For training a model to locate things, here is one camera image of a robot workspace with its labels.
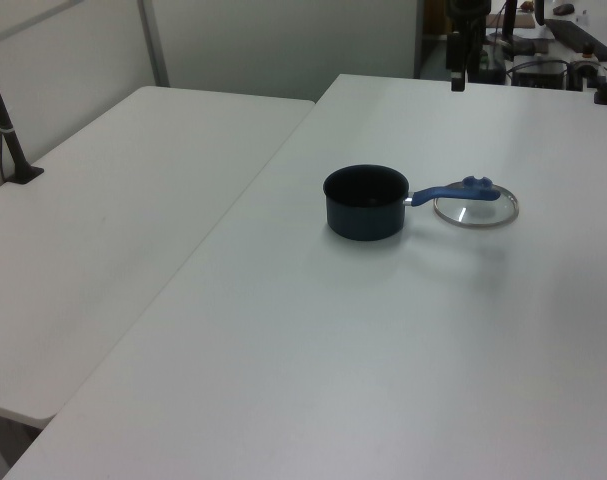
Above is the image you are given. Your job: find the white folding table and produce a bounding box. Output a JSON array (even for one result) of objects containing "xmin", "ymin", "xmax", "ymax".
[{"xmin": 0, "ymin": 85, "xmax": 317, "ymax": 422}]

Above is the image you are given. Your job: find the black camera stand pole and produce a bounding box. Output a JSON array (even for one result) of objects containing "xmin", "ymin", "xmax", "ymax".
[{"xmin": 0, "ymin": 42, "xmax": 45, "ymax": 187}]

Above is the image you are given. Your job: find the glass lid with blue knob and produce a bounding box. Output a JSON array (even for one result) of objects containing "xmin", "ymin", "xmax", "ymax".
[{"xmin": 432, "ymin": 175, "xmax": 520, "ymax": 230}]

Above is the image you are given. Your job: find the dark blue saucepan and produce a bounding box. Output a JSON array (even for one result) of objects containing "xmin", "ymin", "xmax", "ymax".
[{"xmin": 322, "ymin": 164, "xmax": 467, "ymax": 243}]

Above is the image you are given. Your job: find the black upright pole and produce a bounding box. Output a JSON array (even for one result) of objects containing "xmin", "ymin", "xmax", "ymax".
[{"xmin": 501, "ymin": 0, "xmax": 518, "ymax": 42}]

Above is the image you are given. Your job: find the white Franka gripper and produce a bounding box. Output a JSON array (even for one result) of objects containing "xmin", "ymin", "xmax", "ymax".
[{"xmin": 445, "ymin": 0, "xmax": 492, "ymax": 93}]

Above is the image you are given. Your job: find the white box with red button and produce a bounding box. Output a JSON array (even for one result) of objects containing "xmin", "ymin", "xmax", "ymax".
[{"xmin": 568, "ymin": 43, "xmax": 605, "ymax": 92}]

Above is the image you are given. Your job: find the black keyboard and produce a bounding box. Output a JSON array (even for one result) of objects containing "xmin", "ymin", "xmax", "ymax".
[{"xmin": 544, "ymin": 18, "xmax": 607, "ymax": 54}]

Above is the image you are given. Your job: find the grey metal partition post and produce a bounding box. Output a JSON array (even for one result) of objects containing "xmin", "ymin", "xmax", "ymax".
[{"xmin": 136, "ymin": 0, "xmax": 171, "ymax": 89}]

